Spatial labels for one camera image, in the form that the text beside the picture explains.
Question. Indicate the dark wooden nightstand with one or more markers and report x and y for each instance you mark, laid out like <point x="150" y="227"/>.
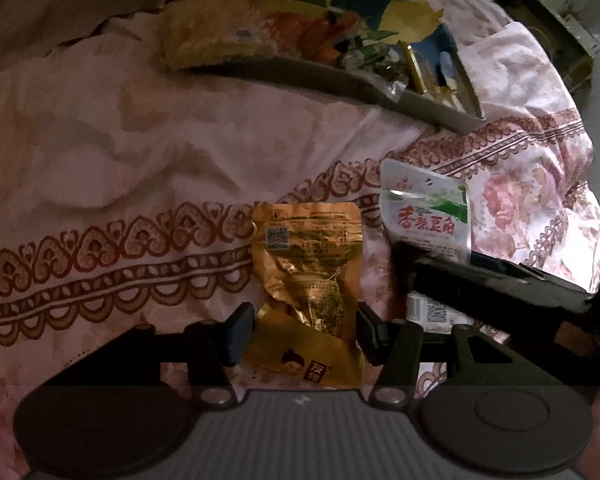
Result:
<point x="545" y="30"/>

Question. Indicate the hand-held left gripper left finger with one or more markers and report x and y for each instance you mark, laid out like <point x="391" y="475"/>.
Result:
<point x="240" y="334"/>

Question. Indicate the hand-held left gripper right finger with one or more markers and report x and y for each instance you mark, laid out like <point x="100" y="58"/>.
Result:
<point x="369" y="334"/>

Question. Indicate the gold snack packet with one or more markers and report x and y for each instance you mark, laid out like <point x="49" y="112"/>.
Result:
<point x="305" y="260"/>

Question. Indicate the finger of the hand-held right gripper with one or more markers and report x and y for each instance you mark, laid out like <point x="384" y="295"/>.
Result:
<point x="530" y="275"/>
<point x="480" y="295"/>

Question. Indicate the gold slim snack stick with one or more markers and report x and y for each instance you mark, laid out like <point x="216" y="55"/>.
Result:
<point x="416" y="67"/>

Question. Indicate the colourful printed storage box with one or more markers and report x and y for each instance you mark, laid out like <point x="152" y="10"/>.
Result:
<point x="330" y="80"/>

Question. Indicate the orange snack packet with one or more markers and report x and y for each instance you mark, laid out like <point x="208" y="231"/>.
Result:
<point x="332" y="32"/>

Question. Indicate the floral pink bedsheet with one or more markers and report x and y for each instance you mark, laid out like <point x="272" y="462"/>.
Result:
<point x="130" y="160"/>

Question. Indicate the white green snack packet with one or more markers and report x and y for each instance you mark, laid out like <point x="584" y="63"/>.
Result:
<point x="422" y="210"/>

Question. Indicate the white coded snack packet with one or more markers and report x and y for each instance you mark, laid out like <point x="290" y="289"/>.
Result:
<point x="437" y="312"/>

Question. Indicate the gold snack packet cartoon face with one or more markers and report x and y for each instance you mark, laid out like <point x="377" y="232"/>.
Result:
<point x="300" y="360"/>

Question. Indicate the shiny clear snack packet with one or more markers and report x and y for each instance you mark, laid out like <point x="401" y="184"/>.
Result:
<point x="375" y="62"/>

